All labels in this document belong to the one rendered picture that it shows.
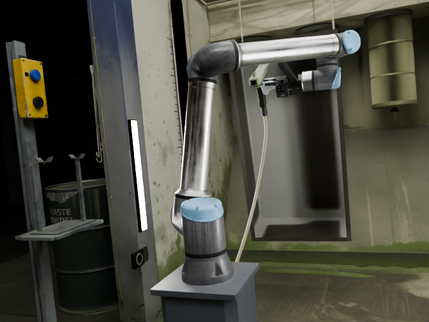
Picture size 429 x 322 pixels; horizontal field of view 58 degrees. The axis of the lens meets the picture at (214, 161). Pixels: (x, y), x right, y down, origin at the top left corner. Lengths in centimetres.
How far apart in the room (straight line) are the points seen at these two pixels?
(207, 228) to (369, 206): 222
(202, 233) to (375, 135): 258
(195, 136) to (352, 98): 240
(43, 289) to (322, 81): 157
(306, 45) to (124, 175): 121
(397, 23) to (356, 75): 58
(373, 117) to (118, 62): 233
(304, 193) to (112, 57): 151
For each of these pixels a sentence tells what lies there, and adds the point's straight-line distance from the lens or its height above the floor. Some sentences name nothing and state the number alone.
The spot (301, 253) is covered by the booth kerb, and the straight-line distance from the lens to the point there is 332.
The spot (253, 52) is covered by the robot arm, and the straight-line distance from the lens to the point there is 149.
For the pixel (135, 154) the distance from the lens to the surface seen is 220.
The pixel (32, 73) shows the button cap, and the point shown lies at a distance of 193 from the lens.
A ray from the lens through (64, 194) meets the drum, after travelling 285.
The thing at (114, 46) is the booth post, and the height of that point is 167.
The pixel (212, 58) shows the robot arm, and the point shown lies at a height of 142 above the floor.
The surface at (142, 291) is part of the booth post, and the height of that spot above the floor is 31.
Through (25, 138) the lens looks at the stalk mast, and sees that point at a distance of 195.
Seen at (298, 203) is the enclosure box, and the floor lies 63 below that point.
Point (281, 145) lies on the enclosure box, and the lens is 265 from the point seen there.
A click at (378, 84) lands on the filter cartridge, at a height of 144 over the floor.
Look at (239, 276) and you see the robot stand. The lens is 143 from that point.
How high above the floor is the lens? 113
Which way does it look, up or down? 3 degrees down
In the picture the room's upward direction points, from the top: 5 degrees counter-clockwise
